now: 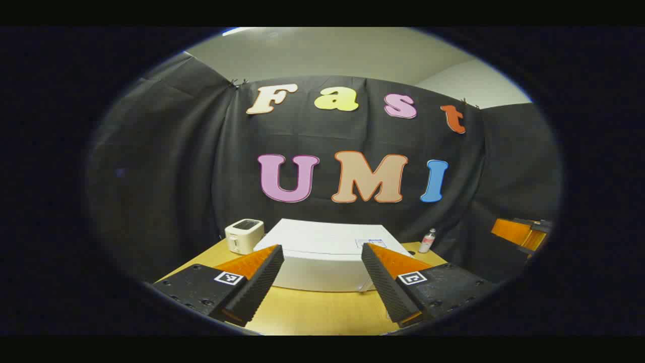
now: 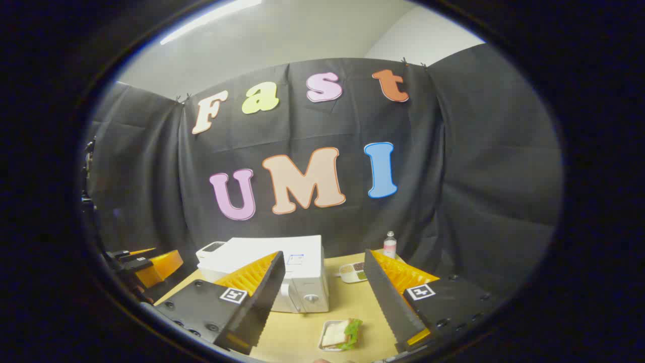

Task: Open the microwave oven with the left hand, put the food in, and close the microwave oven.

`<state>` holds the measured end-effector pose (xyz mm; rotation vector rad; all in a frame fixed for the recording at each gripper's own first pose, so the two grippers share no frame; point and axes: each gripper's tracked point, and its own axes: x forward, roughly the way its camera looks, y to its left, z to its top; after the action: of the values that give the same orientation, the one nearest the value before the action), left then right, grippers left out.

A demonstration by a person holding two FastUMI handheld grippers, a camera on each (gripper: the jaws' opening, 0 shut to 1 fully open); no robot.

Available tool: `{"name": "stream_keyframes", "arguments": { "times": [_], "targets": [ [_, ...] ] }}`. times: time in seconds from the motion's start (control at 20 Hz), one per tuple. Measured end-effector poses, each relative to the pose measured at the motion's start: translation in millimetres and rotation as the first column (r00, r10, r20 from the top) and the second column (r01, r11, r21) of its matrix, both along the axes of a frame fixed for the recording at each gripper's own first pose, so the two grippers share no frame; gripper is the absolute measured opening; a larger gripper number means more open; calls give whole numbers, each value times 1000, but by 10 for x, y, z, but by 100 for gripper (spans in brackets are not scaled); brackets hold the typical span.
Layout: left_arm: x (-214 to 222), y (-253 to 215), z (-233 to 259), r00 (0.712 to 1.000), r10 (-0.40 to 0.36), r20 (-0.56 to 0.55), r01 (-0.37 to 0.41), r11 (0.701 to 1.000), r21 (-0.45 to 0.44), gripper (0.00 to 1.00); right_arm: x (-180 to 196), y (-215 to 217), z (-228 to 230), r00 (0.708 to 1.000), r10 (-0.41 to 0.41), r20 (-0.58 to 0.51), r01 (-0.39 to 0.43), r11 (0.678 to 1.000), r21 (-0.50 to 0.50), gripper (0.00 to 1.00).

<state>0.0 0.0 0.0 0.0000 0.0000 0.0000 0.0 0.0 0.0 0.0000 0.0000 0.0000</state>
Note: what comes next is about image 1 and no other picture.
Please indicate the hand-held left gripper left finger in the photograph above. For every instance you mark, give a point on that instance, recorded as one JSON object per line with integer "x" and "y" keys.
{"x": 257, "y": 290}

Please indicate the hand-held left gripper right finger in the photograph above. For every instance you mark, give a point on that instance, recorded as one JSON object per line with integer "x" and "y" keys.
{"x": 385, "y": 287}

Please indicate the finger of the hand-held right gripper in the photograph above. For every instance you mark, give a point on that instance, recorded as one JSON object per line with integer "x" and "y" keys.
{"x": 511, "y": 231}

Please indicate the white microwave oven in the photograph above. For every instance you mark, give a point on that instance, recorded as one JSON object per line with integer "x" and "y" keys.
{"x": 322, "y": 242}

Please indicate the white toaster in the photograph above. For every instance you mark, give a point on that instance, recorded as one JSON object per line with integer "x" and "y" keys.
{"x": 243, "y": 237}

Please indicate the small clear pink-label bottle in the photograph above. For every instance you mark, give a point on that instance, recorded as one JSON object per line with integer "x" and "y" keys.
{"x": 427, "y": 242}

